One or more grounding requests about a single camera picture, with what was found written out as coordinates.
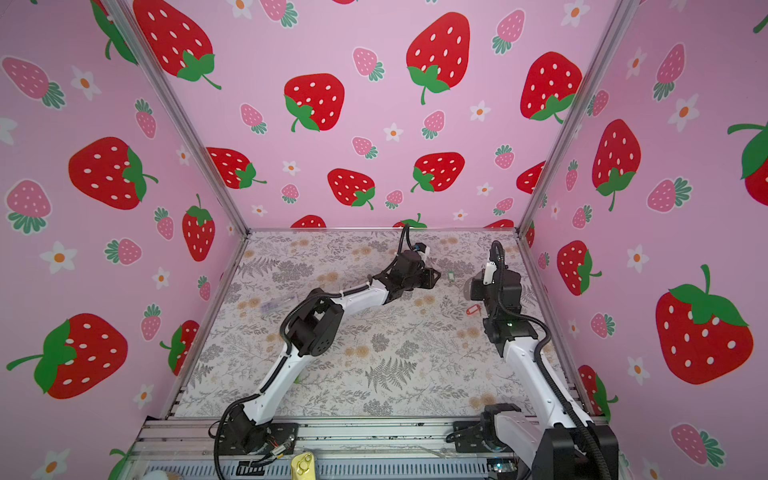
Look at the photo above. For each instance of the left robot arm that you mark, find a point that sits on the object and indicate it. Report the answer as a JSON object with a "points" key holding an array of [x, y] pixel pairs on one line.
{"points": [[308, 331]]}

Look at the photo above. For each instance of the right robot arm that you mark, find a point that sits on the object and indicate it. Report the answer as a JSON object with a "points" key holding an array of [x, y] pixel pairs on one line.
{"points": [[528, 372]]}

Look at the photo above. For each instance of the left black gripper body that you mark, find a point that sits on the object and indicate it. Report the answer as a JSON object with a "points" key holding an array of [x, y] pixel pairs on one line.
{"points": [[424, 277]]}

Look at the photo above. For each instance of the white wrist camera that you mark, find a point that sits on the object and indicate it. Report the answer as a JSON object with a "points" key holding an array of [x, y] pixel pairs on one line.
{"points": [[489, 272], [421, 249]]}

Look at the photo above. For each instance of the metal key holder plate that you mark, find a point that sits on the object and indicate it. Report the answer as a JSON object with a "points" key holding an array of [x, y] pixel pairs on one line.
{"points": [[467, 290]]}

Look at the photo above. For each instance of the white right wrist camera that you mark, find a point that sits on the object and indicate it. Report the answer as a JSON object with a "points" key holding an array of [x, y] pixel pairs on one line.
{"points": [[489, 272]]}

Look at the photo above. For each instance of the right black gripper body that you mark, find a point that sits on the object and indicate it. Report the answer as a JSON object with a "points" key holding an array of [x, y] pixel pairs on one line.
{"points": [[482, 291]]}

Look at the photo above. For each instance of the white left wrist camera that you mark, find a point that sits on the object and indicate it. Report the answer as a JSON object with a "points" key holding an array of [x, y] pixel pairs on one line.
{"points": [[421, 249]]}

